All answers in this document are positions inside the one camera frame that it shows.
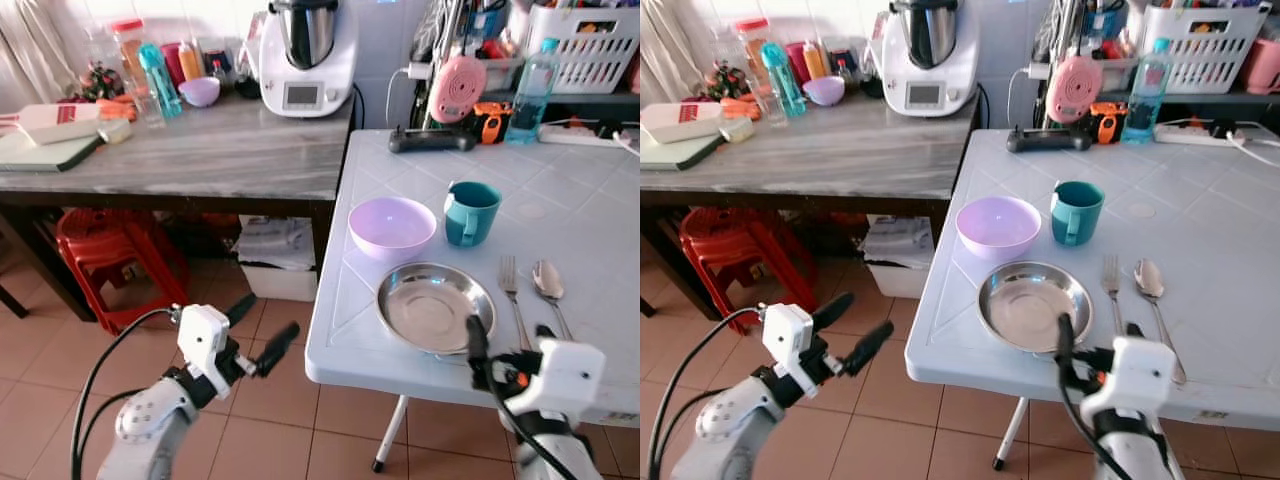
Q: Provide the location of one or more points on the white curtain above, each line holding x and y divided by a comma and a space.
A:
40, 50
675, 50

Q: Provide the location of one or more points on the orange plastic item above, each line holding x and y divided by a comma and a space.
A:
120, 108
742, 107

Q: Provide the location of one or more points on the small flower bunch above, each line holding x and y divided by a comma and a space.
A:
725, 80
100, 82

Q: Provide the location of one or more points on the green flat board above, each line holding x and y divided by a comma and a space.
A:
40, 152
675, 152

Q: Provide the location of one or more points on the black handheld device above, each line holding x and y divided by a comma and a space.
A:
430, 141
1048, 141

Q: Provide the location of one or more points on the steel fork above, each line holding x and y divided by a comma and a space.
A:
509, 285
1112, 283

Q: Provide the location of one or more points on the small purple bowl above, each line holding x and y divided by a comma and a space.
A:
200, 92
824, 91

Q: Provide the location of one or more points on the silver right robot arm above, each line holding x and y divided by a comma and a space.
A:
560, 450
1140, 450

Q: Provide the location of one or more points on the large purple plastic bowl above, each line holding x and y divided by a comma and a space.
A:
998, 230
391, 232

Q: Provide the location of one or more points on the white kitchen blender machine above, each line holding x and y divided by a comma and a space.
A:
305, 92
925, 92

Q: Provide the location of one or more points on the clear jar with red lid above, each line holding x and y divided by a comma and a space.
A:
752, 45
128, 50

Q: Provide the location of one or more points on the stainless steel plate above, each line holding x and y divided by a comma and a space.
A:
425, 305
1025, 303

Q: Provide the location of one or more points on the orange and black device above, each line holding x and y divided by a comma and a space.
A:
491, 122
1108, 122

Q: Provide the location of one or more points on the teal drink bottle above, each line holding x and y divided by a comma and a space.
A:
785, 82
160, 85

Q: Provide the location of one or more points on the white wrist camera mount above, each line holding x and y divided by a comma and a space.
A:
568, 378
787, 333
203, 335
1140, 378

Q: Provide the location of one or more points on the pink plastic bucket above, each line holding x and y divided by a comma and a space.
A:
1264, 68

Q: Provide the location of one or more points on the orange bottle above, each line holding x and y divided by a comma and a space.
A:
191, 62
815, 62

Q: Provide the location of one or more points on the white plastic folding table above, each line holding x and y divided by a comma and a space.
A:
585, 240
1200, 250

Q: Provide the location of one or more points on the small cream container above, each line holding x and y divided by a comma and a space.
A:
115, 131
737, 130

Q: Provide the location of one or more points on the grey marble counter table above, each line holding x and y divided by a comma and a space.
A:
850, 150
220, 150

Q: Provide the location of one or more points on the white table leg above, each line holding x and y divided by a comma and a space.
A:
1011, 435
390, 435

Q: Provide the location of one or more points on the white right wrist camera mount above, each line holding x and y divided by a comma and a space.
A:
568, 378
1140, 378

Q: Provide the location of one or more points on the white plastic basket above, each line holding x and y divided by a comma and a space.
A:
592, 55
1205, 55

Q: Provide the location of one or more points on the white and red box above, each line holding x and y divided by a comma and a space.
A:
680, 123
55, 125

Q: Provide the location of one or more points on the white storage box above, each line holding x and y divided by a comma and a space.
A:
280, 270
900, 270

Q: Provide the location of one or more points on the white power strip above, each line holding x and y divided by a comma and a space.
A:
1195, 136
580, 137

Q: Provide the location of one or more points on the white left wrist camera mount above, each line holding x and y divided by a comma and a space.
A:
203, 335
787, 333

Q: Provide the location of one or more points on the clear blue water bottle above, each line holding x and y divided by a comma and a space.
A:
1146, 100
531, 100

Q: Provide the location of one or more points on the steel spoon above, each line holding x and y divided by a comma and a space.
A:
1150, 280
548, 282

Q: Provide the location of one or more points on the red plastic stool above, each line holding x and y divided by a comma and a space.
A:
105, 245
735, 245

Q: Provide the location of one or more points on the pink cup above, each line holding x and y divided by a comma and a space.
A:
171, 62
796, 58

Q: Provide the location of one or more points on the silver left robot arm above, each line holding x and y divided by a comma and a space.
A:
725, 425
150, 425

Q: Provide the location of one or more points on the teal mug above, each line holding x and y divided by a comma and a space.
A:
1080, 213
476, 215

